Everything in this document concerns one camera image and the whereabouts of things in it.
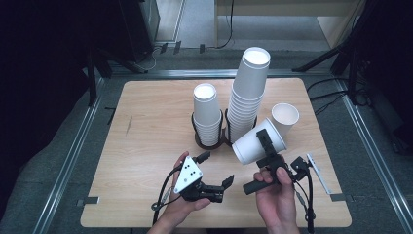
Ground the white paper cup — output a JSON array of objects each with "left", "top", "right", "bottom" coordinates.
[
  {"left": 271, "top": 102, "right": 300, "bottom": 139},
  {"left": 231, "top": 117, "right": 288, "bottom": 166}
]

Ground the short stack of white cups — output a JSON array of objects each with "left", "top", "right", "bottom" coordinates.
[{"left": 192, "top": 83, "right": 223, "bottom": 147}]

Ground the person's right hand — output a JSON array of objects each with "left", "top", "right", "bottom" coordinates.
[{"left": 253, "top": 166, "right": 299, "bottom": 226}]

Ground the light wooden desk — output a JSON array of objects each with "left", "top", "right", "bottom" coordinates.
[{"left": 213, "top": 0, "right": 369, "bottom": 50}]

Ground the black hanging cable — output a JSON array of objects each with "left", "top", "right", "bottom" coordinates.
[{"left": 215, "top": 0, "right": 236, "bottom": 51}]

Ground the black wire cup holder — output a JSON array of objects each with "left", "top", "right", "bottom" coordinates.
[{"left": 190, "top": 108, "right": 258, "bottom": 150}]

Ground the person's left hand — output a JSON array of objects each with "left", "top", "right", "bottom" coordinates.
[{"left": 162, "top": 150, "right": 212, "bottom": 226}]

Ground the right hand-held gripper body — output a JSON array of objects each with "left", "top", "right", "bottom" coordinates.
[{"left": 243, "top": 153, "right": 333, "bottom": 196}]

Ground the aluminium floor rail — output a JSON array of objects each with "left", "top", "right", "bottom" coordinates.
[
  {"left": 335, "top": 77, "right": 413, "bottom": 234},
  {"left": 32, "top": 77, "right": 106, "bottom": 234},
  {"left": 105, "top": 68, "right": 340, "bottom": 80}
]

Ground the hand-held gripper cable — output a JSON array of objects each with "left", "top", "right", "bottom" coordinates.
[
  {"left": 292, "top": 174, "right": 317, "bottom": 234},
  {"left": 151, "top": 165, "right": 183, "bottom": 227}
]

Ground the right hand-held gripper cable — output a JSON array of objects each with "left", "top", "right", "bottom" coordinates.
[{"left": 292, "top": 174, "right": 317, "bottom": 234}]

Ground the black cabinet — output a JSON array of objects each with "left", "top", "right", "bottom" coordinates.
[{"left": 118, "top": 0, "right": 161, "bottom": 62}]

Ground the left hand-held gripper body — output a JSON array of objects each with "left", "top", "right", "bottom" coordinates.
[{"left": 173, "top": 155, "right": 227, "bottom": 205}]

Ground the black tripod stand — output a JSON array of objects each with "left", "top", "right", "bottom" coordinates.
[
  {"left": 85, "top": 48, "right": 149, "bottom": 107},
  {"left": 291, "top": 0, "right": 374, "bottom": 76}
]

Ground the white floor cable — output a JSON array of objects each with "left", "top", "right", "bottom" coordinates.
[{"left": 137, "top": 45, "right": 158, "bottom": 72}]

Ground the left hand-held gripper cable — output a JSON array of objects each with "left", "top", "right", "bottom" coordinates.
[{"left": 151, "top": 165, "right": 183, "bottom": 227}]

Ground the black floor cable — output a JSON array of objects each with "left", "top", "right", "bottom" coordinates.
[
  {"left": 309, "top": 91, "right": 348, "bottom": 101},
  {"left": 314, "top": 95, "right": 344, "bottom": 116},
  {"left": 306, "top": 76, "right": 350, "bottom": 93}
]

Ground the tall stack of white cups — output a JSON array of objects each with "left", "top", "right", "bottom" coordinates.
[{"left": 227, "top": 46, "right": 272, "bottom": 144}]

